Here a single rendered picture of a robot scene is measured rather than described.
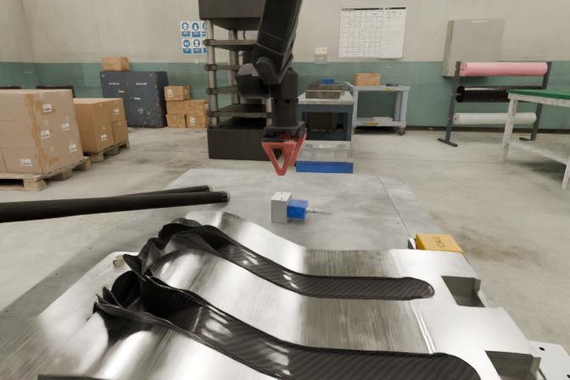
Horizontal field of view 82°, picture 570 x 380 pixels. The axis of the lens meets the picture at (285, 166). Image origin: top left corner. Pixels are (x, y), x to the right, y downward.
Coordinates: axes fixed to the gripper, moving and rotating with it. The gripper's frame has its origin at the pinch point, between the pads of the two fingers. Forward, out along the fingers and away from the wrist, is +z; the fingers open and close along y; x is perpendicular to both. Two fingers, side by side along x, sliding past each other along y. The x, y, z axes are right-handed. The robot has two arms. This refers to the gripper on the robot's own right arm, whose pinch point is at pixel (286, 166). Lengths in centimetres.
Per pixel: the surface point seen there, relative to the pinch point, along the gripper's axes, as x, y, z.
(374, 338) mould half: 18.8, 39.7, 4.5
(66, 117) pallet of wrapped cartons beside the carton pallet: -299, -211, 21
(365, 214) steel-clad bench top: 17.1, -7.3, 12.7
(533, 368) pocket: 32, 39, 5
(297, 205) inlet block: 2.7, 1.2, 8.3
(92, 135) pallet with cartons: -319, -261, 49
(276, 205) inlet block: -1.6, 2.3, 8.3
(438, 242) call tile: 29.7, 9.6, 9.3
